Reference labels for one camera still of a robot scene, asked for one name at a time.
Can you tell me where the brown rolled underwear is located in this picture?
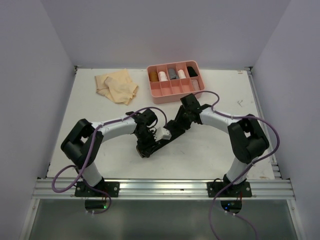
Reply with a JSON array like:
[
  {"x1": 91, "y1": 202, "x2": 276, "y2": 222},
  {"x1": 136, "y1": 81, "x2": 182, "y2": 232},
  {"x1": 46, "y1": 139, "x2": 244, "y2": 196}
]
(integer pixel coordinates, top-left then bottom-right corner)
[{"x1": 148, "y1": 71, "x2": 159, "y2": 83}]

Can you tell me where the pink underwear cream waistband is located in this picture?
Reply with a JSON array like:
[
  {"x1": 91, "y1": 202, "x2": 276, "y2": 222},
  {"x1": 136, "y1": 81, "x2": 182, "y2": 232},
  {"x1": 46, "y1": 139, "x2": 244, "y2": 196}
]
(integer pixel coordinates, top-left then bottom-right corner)
[{"x1": 191, "y1": 79, "x2": 200, "y2": 91}]

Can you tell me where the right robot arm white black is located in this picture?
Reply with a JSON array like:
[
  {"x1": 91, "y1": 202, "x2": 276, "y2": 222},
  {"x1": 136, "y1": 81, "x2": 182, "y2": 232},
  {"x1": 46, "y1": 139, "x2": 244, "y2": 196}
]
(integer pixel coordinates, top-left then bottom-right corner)
[{"x1": 175, "y1": 93, "x2": 270, "y2": 197}]

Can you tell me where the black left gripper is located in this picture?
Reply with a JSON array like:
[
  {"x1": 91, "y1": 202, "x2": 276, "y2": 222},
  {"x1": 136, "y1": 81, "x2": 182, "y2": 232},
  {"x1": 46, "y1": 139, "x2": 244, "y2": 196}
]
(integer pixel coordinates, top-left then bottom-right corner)
[{"x1": 134, "y1": 129, "x2": 161, "y2": 158}]

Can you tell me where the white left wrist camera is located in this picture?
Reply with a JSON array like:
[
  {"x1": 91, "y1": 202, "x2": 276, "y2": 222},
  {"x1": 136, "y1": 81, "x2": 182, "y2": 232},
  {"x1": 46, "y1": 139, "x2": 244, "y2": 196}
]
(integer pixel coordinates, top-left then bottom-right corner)
[{"x1": 154, "y1": 127, "x2": 172, "y2": 142}]

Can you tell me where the black underwear orange trim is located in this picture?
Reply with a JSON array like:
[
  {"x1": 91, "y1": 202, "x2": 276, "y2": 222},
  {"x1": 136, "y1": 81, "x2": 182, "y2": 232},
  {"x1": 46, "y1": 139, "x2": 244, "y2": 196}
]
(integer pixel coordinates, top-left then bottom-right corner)
[{"x1": 134, "y1": 120, "x2": 191, "y2": 158}]

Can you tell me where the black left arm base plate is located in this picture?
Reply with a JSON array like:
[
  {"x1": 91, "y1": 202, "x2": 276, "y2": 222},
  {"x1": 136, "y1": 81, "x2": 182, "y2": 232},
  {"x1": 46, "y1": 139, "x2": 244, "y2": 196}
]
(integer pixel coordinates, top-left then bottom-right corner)
[{"x1": 74, "y1": 181, "x2": 120, "y2": 198}]

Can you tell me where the pink divided organizer tray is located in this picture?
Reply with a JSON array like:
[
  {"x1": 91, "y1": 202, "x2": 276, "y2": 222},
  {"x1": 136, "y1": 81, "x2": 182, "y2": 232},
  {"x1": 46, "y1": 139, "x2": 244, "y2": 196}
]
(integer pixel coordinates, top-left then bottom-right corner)
[{"x1": 146, "y1": 60, "x2": 206, "y2": 105}]

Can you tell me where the beige underwear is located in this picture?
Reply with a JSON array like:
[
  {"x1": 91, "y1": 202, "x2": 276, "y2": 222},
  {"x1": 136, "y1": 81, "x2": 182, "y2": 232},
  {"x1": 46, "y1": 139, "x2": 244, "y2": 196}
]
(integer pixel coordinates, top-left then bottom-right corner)
[{"x1": 94, "y1": 69, "x2": 139, "y2": 105}]

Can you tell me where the aluminium table frame rail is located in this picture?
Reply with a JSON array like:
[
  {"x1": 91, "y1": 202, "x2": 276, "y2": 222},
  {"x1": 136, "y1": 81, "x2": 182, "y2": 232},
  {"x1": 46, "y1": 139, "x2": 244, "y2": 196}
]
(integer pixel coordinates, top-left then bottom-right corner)
[{"x1": 32, "y1": 65, "x2": 296, "y2": 201}]

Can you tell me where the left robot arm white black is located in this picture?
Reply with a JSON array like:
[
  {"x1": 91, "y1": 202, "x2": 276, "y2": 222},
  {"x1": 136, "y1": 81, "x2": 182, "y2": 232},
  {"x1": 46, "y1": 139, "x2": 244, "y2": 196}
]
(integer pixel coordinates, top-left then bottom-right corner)
[{"x1": 60, "y1": 108, "x2": 158, "y2": 197}]

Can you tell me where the grey rolled underwear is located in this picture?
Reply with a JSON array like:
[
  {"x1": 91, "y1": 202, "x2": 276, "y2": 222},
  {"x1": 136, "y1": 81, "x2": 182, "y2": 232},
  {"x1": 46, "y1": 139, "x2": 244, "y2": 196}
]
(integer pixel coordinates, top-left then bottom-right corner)
[{"x1": 167, "y1": 68, "x2": 179, "y2": 80}]

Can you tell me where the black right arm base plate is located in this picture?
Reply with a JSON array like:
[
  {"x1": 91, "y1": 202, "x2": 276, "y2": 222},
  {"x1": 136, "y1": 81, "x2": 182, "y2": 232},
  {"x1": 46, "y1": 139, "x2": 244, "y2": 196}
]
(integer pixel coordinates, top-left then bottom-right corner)
[{"x1": 206, "y1": 177, "x2": 253, "y2": 198}]

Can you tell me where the black rolled underwear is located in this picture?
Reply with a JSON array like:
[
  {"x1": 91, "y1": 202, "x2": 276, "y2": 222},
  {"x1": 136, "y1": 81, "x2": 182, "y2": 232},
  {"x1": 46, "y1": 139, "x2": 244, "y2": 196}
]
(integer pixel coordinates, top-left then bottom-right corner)
[{"x1": 187, "y1": 66, "x2": 199, "y2": 78}]

